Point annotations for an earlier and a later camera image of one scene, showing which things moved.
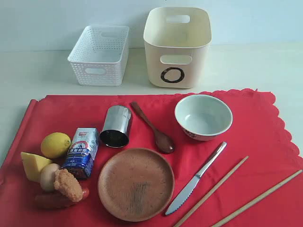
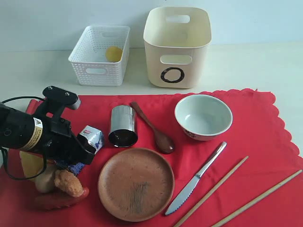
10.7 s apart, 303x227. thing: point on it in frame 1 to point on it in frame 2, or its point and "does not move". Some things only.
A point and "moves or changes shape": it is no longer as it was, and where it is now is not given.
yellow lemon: x=55 y=145 moves or changes shape
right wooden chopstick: x=256 y=199 does not move
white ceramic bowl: x=203 y=117 does not move
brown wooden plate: x=136 y=184 does not move
